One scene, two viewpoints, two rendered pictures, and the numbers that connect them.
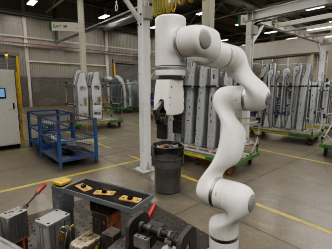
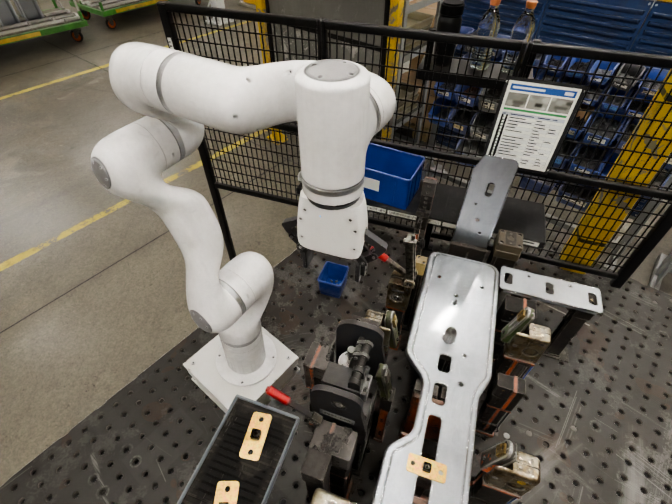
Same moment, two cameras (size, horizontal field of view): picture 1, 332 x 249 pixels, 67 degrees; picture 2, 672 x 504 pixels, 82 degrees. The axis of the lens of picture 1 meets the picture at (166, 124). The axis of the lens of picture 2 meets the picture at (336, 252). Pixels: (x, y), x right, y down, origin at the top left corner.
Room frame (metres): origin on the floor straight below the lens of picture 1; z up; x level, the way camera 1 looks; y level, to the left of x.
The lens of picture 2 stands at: (0.77, 0.42, 1.93)
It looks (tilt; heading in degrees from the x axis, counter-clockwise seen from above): 46 degrees down; 260
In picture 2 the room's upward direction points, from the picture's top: straight up
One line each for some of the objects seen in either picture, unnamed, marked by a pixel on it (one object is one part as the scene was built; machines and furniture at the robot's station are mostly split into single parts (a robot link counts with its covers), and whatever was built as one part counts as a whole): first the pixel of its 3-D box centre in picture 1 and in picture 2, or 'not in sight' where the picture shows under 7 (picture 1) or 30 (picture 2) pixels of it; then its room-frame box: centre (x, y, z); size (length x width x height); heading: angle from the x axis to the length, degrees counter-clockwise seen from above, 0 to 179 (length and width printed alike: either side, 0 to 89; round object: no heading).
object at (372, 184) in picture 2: not in sight; (376, 172); (0.41, -0.76, 1.09); 0.30 x 0.17 x 0.13; 143
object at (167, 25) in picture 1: (171, 41); (334, 123); (0.70, -0.02, 1.70); 0.09 x 0.08 x 0.13; 47
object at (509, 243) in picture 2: not in sight; (494, 274); (0.06, -0.38, 0.88); 0.08 x 0.08 x 0.36; 61
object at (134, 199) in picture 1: (130, 197); (255, 434); (0.88, 0.13, 1.17); 0.08 x 0.04 x 0.01; 69
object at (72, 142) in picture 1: (67, 138); not in sight; (5.24, 2.12, 0.47); 1.20 x 0.80 x 0.95; 42
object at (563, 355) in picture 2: not in sight; (568, 327); (-0.10, -0.15, 0.84); 0.11 x 0.06 x 0.29; 151
